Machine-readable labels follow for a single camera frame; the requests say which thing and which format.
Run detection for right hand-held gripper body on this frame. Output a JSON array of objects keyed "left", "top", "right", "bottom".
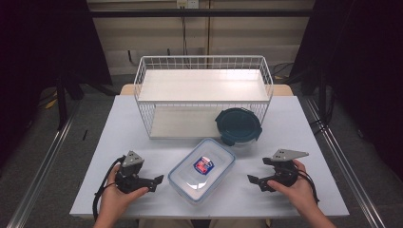
[{"left": 261, "top": 148, "right": 310, "bottom": 188}]

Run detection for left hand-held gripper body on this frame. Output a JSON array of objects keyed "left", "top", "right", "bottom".
[{"left": 114, "top": 150, "right": 150, "bottom": 194}]

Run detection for clear rectangular lidded container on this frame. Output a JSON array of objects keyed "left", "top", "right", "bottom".
[{"left": 167, "top": 137, "right": 237, "bottom": 205}]

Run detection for white wire shelf rack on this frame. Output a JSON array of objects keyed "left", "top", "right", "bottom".
[{"left": 133, "top": 55, "right": 275, "bottom": 141}]

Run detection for person's right hand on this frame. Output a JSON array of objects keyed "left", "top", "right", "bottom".
[{"left": 267, "top": 159, "right": 317, "bottom": 213}]

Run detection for person's left hand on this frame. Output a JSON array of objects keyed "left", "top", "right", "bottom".
[{"left": 100, "top": 173, "right": 150, "bottom": 220}]

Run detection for black metal stand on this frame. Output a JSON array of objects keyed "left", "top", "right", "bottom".
[{"left": 56, "top": 75, "right": 69, "bottom": 131}]

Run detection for black curtain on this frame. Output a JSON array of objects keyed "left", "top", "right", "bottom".
[
  {"left": 289, "top": 0, "right": 403, "bottom": 174},
  {"left": 0, "top": 0, "right": 112, "bottom": 162}
]

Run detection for black horizontal bar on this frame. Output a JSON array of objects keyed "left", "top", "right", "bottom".
[{"left": 88, "top": 9, "right": 317, "bottom": 19}]

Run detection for left hand-held gripper black cable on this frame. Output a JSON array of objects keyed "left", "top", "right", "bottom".
[{"left": 92, "top": 155, "right": 126, "bottom": 221}]

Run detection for hand-held gripper black cable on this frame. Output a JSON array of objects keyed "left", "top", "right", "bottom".
[
  {"left": 92, "top": 155, "right": 126, "bottom": 221},
  {"left": 296, "top": 169, "right": 320, "bottom": 203}
]

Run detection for right hand-held gripper black cable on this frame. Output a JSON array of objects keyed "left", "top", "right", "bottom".
[{"left": 296, "top": 169, "right": 320, "bottom": 203}]

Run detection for aluminium floor rail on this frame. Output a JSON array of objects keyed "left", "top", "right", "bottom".
[
  {"left": 302, "top": 94, "right": 387, "bottom": 228},
  {"left": 6, "top": 94, "right": 82, "bottom": 228}
]

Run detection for black floor cables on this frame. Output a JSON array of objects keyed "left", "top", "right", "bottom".
[{"left": 271, "top": 62, "right": 297, "bottom": 81}]

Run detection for black hanging cable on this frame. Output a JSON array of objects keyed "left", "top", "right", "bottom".
[{"left": 181, "top": 8, "right": 192, "bottom": 69}]

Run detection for white wall socket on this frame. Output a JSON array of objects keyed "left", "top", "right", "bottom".
[{"left": 176, "top": 0, "right": 200, "bottom": 10}]

